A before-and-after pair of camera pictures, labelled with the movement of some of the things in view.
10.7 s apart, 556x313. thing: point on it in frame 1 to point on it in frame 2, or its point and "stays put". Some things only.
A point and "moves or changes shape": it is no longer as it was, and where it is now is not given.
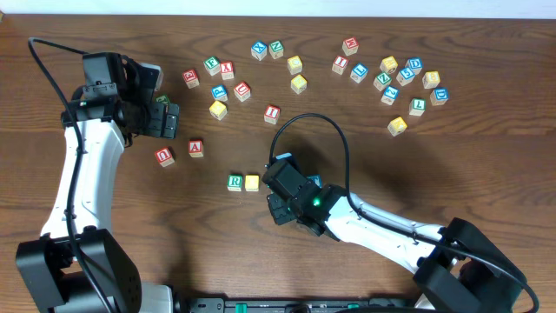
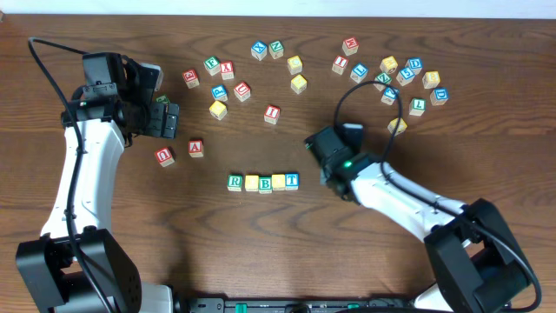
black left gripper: [162, 120] stays put
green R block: [234, 183] stays put
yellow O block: [252, 183] stays put
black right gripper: [279, 209] to [317, 148]
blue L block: [359, 72] stays put
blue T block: [317, 179] moves or changes shape
